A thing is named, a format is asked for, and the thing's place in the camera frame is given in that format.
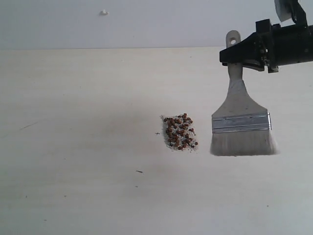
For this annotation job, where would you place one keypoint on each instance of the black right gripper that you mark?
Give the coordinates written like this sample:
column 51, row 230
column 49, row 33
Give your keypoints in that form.
column 272, row 46

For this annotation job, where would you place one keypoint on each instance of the wide white bristle paint brush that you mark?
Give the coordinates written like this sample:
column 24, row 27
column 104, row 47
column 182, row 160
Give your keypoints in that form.
column 240, row 126

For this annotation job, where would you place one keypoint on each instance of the scattered rice and brown pellets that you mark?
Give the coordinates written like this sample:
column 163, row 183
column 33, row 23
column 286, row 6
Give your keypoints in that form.
column 178, row 132

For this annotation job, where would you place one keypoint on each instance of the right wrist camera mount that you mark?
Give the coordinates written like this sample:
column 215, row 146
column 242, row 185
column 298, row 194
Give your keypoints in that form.
column 291, row 9

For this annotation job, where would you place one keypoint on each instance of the small white wall blob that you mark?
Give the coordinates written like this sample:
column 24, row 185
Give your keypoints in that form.
column 103, row 13

